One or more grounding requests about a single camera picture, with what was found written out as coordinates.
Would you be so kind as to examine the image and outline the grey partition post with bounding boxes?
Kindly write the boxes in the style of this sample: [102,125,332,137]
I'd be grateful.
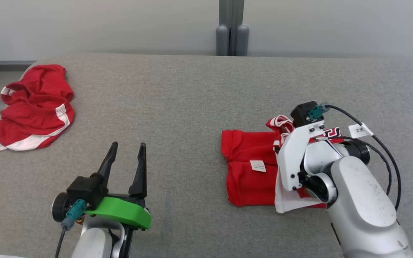
[231,0,250,57]
[216,0,231,57]

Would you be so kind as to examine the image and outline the right camera cable teal plug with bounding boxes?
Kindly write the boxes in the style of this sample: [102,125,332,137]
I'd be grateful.
[308,103,403,212]

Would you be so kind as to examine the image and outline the left camera cable teal plug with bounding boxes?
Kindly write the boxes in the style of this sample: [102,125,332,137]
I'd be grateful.
[54,200,87,258]

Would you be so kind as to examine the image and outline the red white sports shorts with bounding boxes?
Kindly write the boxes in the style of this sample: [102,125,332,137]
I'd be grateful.
[0,64,75,153]
[221,114,346,214]

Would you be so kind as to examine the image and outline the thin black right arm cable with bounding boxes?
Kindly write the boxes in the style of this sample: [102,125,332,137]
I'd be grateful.
[343,136,393,196]

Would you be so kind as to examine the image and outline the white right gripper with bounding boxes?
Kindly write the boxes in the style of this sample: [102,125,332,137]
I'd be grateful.
[277,121,325,192]

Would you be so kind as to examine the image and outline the camera cable teal plug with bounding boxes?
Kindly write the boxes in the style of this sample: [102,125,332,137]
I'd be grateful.
[54,200,87,258]
[308,103,403,212]

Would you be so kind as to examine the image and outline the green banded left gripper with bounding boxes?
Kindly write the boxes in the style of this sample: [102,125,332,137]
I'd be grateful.
[85,142,152,230]

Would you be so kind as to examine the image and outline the white cable label tag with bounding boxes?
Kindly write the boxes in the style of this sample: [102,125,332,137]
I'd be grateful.
[348,123,374,139]

